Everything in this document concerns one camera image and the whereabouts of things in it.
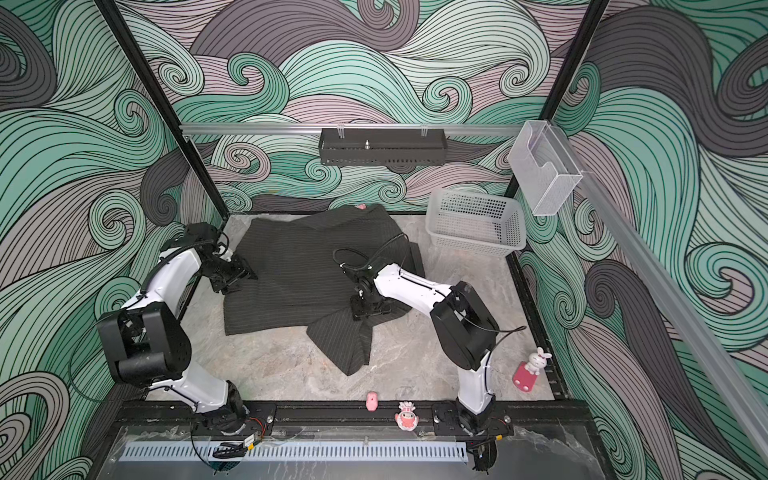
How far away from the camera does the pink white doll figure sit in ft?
2.36

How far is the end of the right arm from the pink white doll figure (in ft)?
0.78

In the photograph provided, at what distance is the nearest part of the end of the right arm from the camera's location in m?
0.76
